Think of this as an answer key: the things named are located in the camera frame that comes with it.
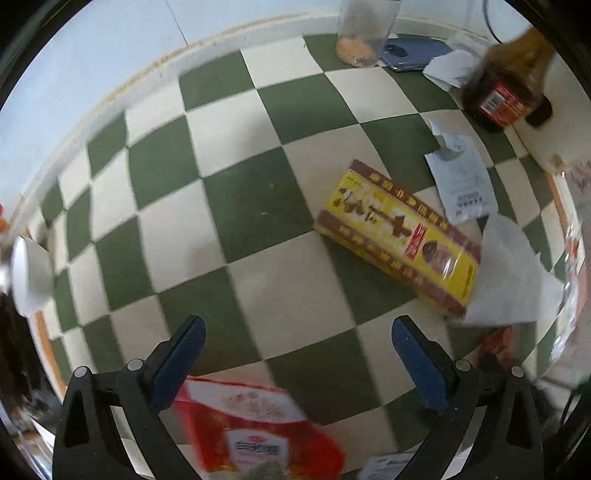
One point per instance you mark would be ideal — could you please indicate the white label paper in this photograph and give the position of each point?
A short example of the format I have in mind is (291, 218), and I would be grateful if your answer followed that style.
(385, 467)

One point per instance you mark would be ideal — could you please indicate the red snack packet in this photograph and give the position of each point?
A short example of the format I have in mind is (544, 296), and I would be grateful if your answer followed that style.
(258, 415)

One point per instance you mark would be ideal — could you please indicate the white cup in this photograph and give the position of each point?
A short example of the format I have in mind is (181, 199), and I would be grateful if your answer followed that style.
(32, 277)

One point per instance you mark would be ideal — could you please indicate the yellow and brown box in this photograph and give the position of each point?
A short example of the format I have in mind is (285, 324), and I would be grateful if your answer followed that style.
(392, 230)

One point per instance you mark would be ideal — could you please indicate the white paper napkin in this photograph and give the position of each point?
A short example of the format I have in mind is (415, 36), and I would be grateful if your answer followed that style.
(508, 277)

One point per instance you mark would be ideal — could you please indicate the green and white checkered tablecloth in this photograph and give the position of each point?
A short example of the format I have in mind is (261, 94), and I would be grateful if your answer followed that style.
(258, 203)

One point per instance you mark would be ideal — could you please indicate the white printed receipt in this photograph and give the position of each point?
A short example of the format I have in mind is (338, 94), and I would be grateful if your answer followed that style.
(461, 180)

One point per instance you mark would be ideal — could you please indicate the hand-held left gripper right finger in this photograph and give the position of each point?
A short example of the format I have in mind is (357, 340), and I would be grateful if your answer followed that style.
(418, 364)

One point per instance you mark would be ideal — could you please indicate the clear plastic bag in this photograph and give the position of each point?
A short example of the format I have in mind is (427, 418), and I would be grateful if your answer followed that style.
(572, 277)

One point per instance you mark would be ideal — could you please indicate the dark sauce bottle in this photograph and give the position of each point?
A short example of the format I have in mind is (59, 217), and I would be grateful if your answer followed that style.
(503, 78)

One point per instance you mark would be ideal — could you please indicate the small red wrapper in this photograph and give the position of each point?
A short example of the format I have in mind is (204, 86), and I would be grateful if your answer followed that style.
(496, 344)

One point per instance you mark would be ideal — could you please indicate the clear plastic cup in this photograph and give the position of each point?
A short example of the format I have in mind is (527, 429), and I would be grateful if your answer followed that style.
(364, 27)

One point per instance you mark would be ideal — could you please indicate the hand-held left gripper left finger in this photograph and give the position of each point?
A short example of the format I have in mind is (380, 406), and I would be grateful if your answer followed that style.
(178, 364)

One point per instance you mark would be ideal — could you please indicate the blue phone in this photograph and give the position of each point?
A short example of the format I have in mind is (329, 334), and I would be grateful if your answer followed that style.
(415, 50)

